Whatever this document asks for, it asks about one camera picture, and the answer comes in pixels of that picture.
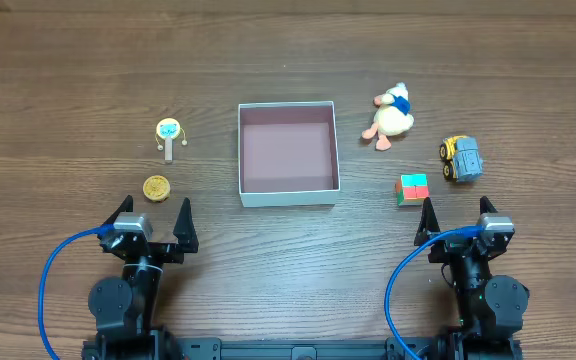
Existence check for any blue cable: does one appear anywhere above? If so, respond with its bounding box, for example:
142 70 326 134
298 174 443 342
384 224 485 360
37 224 119 360

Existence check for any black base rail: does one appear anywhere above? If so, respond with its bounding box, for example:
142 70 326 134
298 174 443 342
81 337 523 360

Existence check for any left blue cable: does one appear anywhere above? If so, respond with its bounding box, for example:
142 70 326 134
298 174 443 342
37 224 119 360

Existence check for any right blue cable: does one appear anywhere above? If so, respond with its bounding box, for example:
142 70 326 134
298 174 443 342
384 224 485 360

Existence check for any wooden rattle drum toy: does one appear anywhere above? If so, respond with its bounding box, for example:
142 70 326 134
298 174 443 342
155 118 188 164

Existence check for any colourful puzzle cube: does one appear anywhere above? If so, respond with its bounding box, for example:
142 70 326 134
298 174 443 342
395 174 429 206

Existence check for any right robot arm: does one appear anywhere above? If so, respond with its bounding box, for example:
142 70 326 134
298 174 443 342
414 197 530 360

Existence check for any white cardboard box pink inside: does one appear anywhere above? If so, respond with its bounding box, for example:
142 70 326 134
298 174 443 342
238 101 340 208

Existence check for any round yellow wheel toy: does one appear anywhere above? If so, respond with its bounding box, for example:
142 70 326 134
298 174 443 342
142 175 171 202

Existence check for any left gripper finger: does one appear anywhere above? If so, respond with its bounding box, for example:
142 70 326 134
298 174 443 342
102 195 133 225
173 198 199 253

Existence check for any yellow grey toy truck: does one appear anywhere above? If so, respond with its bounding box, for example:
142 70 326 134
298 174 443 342
439 135 484 182

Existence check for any plush duck blue scarf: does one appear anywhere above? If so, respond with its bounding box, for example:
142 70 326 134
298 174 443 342
361 82 414 151

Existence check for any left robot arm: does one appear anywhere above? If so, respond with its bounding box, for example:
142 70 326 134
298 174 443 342
81 195 199 360

